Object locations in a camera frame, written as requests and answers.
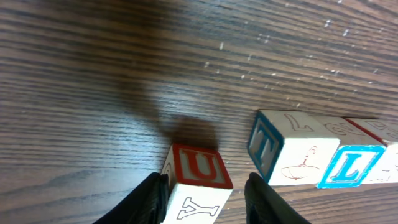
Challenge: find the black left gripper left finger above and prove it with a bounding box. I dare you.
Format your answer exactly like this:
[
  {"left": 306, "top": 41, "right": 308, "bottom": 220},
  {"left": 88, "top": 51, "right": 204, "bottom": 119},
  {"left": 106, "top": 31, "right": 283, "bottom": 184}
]
[{"left": 94, "top": 172, "right": 169, "bottom": 224}]

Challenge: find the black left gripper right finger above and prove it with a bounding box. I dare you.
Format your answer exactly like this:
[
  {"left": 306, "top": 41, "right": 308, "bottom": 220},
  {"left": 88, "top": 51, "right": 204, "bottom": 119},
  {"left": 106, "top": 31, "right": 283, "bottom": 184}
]
[{"left": 244, "top": 172, "right": 310, "bottom": 224}]

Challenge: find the red U block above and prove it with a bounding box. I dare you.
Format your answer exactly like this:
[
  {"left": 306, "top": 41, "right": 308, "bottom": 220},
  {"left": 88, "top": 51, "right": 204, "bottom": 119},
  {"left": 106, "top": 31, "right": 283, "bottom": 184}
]
[{"left": 161, "top": 144, "right": 233, "bottom": 224}]

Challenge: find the blue T block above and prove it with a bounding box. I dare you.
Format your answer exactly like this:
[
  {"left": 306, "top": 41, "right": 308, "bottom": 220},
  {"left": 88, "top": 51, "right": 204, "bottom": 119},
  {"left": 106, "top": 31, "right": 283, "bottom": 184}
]
[{"left": 248, "top": 110, "right": 340, "bottom": 186}]

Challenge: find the blue L block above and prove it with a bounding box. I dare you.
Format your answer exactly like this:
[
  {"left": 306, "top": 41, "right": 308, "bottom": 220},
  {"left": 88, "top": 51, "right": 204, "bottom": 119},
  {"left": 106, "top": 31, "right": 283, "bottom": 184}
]
[{"left": 315, "top": 116, "right": 386, "bottom": 189}]

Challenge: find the brown engraved wood block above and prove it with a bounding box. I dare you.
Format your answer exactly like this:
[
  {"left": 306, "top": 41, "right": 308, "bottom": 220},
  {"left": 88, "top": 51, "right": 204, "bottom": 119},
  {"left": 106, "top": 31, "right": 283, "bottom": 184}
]
[{"left": 345, "top": 117, "right": 398, "bottom": 184}]

